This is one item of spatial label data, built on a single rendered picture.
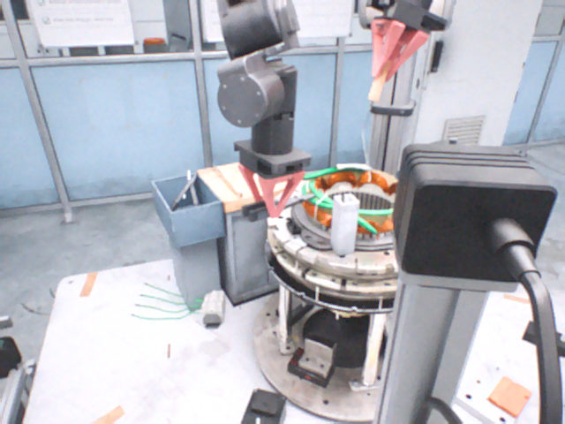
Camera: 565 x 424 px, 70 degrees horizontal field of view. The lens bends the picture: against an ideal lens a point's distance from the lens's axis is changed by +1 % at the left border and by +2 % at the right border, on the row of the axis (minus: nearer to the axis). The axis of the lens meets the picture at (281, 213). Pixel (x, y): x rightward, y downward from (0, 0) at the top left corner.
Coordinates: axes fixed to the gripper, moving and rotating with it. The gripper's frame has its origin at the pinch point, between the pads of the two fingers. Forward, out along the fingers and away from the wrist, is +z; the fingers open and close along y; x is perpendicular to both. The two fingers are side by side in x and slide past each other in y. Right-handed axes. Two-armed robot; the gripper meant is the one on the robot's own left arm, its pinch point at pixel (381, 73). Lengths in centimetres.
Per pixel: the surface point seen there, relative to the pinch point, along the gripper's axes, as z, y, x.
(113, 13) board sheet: 7, -64, 217
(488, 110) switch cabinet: -17, 185, 191
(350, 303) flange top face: 33.2, 4.4, -10.6
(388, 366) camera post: 16.1, -15.9, -44.2
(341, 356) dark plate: 53, 16, 1
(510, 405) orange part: 44, 39, -18
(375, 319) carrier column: 35.8, 10.6, -9.9
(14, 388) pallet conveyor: 84, -45, 18
